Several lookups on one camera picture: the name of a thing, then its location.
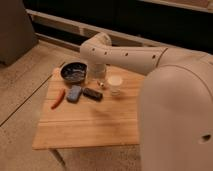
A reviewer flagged white cup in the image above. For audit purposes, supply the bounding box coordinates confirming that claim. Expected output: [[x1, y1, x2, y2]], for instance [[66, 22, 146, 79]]
[[107, 75, 123, 95]]

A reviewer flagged small brass object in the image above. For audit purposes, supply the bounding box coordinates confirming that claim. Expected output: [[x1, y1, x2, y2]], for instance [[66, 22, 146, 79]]
[[97, 80, 106, 89]]

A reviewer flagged wooden table leg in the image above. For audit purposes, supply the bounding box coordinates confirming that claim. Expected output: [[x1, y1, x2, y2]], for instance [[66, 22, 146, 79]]
[[49, 149, 67, 171]]

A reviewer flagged blue sponge block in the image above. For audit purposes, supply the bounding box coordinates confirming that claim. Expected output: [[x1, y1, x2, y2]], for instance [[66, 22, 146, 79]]
[[66, 85, 82, 103]]

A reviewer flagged dark round bowl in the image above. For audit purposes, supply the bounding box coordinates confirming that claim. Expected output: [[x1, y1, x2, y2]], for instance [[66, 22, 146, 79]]
[[60, 62, 87, 84]]

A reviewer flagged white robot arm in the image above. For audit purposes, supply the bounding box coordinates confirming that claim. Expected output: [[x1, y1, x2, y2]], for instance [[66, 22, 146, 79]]
[[80, 33, 213, 171]]

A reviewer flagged grey cabinet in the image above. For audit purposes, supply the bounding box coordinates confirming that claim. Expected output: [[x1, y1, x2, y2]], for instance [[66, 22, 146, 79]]
[[0, 0, 38, 66]]

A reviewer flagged black eraser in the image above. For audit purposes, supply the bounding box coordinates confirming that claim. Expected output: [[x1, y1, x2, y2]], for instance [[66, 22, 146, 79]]
[[83, 88, 103, 101]]

